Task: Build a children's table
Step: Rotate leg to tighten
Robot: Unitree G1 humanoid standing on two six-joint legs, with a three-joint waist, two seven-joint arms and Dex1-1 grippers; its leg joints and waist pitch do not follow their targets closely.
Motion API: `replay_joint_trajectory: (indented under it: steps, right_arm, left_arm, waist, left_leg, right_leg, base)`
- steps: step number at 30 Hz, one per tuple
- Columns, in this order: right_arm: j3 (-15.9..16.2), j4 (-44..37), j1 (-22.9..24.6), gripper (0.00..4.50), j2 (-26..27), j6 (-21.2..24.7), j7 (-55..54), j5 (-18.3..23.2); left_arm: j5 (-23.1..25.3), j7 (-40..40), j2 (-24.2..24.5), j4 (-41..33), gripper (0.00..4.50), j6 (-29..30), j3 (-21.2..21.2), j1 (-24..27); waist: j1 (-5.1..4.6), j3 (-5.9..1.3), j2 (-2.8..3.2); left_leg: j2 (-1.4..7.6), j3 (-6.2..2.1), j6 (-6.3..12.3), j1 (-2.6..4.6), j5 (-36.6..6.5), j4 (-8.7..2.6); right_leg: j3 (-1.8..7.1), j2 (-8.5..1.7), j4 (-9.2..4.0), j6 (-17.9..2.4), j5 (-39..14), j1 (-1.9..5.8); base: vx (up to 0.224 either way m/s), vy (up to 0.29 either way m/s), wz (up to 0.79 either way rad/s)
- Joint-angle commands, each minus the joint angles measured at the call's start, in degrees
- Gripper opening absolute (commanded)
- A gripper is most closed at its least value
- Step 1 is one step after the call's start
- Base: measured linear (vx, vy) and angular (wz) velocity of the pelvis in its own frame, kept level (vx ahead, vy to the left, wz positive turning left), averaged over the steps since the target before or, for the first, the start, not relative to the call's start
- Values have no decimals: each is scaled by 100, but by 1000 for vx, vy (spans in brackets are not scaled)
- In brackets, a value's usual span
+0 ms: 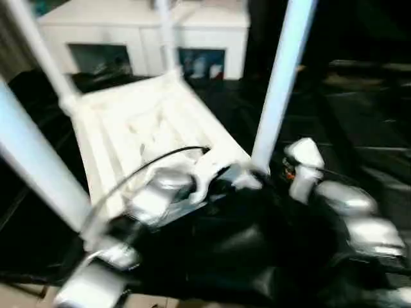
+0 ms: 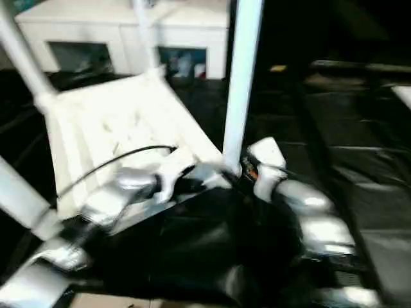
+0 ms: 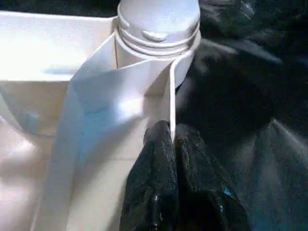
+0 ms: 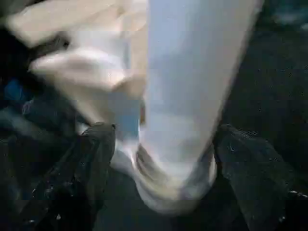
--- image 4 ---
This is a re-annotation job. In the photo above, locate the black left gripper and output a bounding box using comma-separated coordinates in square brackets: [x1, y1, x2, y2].
[0, 28, 85, 136]

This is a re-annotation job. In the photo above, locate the black work mat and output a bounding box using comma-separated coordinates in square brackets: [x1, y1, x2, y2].
[0, 0, 308, 231]

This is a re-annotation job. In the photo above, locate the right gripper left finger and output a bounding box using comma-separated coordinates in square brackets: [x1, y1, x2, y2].
[23, 121, 116, 231]

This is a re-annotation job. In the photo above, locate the white plastic table leg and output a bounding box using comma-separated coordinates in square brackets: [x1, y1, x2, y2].
[136, 0, 266, 201]

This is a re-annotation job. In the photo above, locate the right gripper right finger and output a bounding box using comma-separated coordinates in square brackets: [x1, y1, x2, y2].
[213, 123, 308, 231]

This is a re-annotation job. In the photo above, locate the white plastic table top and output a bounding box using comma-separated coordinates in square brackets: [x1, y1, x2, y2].
[4, 0, 218, 215]

